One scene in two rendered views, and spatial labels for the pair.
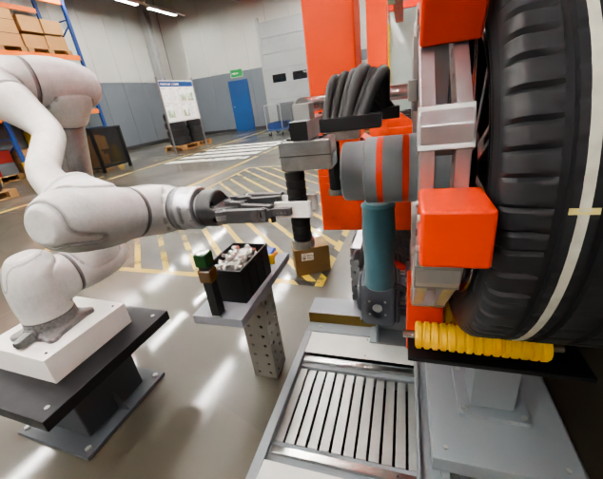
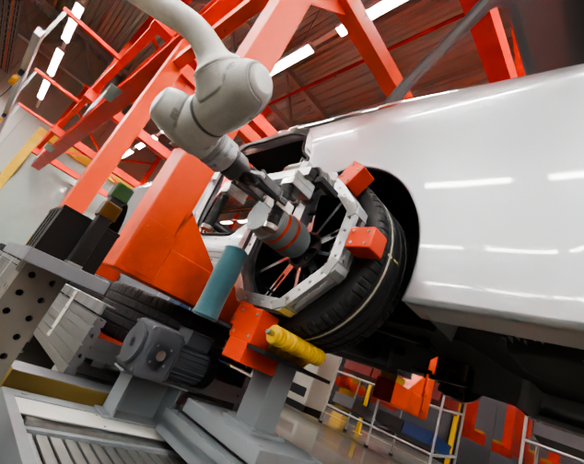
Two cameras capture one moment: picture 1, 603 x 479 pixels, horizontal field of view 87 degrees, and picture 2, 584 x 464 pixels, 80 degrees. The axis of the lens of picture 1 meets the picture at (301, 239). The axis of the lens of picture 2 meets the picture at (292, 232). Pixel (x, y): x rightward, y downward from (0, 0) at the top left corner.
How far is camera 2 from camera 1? 0.95 m
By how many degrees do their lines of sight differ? 73
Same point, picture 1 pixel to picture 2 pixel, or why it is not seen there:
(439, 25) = (355, 183)
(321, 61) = not seen: hidden behind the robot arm
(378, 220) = (240, 260)
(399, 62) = (8, 200)
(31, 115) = not seen: outside the picture
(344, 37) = not seen: hidden behind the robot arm
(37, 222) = (263, 76)
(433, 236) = (375, 237)
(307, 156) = (305, 185)
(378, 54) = (99, 175)
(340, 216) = (141, 261)
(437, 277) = (341, 270)
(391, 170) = (294, 226)
